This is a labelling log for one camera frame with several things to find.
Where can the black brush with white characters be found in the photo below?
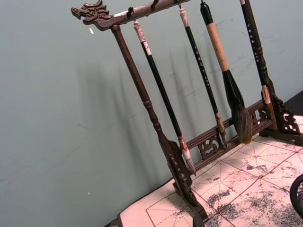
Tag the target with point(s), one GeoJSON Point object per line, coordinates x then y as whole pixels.
{"type": "Point", "coordinates": [255, 47]}

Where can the white gridded calligraphy practice cloth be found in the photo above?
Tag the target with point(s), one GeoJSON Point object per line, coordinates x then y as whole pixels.
{"type": "Point", "coordinates": [236, 179]}

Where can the black brush with marbled ends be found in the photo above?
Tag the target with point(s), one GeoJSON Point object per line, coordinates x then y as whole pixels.
{"type": "Point", "coordinates": [165, 94]}

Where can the black mesh basket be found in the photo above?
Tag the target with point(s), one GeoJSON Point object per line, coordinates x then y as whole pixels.
{"type": "Point", "coordinates": [298, 194]}

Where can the black table cloth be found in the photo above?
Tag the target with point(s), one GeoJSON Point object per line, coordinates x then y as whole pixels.
{"type": "Point", "coordinates": [296, 104]}

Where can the thin black calligraphy brush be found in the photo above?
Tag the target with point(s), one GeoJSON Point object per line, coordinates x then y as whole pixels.
{"type": "Point", "coordinates": [203, 71]}

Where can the dark wooden dragon brush rack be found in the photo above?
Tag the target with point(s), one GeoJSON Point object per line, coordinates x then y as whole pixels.
{"type": "Point", "coordinates": [132, 71]}

